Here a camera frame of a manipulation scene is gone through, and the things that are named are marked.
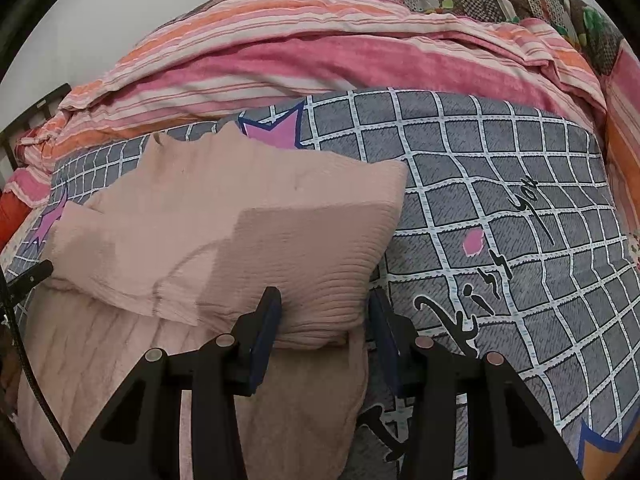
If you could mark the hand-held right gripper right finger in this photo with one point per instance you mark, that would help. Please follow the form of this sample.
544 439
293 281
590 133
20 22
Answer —
386 340

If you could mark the pink orange striped quilt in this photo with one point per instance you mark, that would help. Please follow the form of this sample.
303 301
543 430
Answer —
310 60

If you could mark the pink knit sweater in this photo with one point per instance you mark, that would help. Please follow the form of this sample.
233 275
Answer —
210 220

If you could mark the red cloth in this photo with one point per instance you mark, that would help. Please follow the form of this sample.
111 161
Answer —
11 212

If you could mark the grey checked star-print blanket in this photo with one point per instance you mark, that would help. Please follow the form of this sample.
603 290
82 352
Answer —
500 200

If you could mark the floral bed sheet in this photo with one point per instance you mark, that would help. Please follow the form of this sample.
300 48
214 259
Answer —
634 247

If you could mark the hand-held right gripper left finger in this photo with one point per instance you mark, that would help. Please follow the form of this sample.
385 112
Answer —
264 332

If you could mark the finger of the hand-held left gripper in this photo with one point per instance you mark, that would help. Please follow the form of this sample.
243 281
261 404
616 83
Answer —
31 275

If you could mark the dark wooden headboard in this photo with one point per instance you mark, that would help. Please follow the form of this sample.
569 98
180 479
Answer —
30 115

